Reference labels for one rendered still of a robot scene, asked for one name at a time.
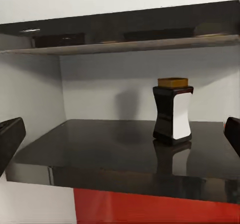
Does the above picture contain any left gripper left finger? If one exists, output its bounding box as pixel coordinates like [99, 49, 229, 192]
[0, 117, 26, 177]

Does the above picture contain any bottle of coffee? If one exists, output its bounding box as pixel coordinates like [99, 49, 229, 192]
[152, 78, 194, 146]

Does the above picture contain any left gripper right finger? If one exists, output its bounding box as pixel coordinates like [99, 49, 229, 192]
[224, 116, 240, 157]

